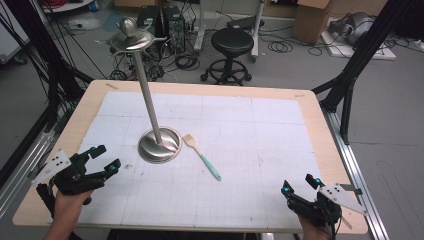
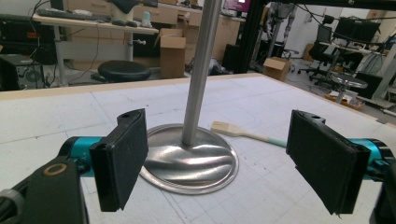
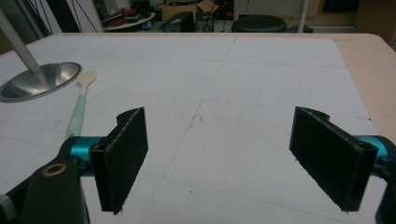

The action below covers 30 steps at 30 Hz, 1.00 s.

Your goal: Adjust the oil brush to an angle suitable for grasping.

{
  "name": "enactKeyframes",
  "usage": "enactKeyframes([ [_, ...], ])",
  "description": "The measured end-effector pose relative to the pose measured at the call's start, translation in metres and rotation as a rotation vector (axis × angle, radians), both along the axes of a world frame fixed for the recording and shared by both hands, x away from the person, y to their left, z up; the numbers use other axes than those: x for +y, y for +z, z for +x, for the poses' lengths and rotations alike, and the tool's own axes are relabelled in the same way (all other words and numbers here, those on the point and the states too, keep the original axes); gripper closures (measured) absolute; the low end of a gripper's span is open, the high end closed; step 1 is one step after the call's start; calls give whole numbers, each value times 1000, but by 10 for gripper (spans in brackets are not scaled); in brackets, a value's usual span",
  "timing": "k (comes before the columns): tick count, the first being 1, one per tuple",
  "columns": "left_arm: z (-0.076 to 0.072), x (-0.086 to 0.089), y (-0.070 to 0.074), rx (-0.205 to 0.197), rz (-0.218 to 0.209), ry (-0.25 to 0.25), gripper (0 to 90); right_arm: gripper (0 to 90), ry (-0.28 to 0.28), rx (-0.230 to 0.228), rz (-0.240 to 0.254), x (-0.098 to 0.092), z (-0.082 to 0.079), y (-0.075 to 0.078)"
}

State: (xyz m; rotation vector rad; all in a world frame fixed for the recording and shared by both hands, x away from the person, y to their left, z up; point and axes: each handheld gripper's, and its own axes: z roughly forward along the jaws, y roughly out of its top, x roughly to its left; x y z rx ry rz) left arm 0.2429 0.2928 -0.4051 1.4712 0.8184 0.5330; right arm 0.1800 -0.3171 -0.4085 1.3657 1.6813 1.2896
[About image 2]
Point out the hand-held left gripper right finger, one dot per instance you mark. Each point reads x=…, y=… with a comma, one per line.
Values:
x=323, y=158

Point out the tall cardboard box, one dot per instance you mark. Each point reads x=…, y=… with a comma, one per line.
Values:
x=172, y=53

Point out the black metal frame post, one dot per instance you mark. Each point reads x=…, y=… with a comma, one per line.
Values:
x=250, y=34

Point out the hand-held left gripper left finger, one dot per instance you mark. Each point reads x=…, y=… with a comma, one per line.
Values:
x=120, y=161

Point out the white desk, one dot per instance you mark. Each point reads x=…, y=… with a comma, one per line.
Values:
x=93, y=25

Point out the black computer tower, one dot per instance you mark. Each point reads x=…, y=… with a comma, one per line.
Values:
x=14, y=71

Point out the black monitor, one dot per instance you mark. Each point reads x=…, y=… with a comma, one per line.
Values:
x=358, y=29

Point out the metal stand with round base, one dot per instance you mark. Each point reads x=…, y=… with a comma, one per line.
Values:
x=190, y=155

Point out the black office chair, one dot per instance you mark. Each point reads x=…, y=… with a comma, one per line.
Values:
x=320, y=53

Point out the black keyboard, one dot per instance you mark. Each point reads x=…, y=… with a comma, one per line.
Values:
x=68, y=15

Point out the wooden cabinet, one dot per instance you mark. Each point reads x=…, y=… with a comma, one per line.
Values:
x=229, y=34

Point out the black round stool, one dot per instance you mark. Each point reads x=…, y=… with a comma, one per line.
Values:
x=124, y=71

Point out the round metal stool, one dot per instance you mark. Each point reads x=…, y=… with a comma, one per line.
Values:
x=347, y=81

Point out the pale plastic bottle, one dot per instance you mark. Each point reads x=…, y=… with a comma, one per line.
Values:
x=146, y=19

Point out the small cardboard box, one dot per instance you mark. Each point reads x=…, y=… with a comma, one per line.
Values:
x=276, y=68

